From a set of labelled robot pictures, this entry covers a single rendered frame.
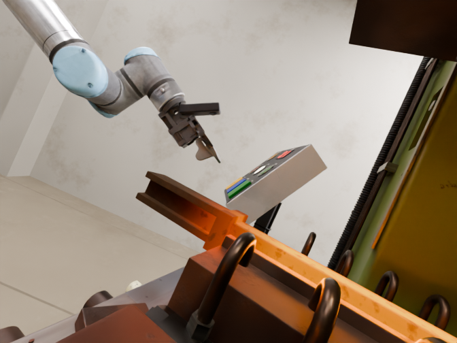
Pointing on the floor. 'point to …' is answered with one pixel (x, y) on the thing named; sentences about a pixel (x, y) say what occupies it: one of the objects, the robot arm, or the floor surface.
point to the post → (265, 219)
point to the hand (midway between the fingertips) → (219, 158)
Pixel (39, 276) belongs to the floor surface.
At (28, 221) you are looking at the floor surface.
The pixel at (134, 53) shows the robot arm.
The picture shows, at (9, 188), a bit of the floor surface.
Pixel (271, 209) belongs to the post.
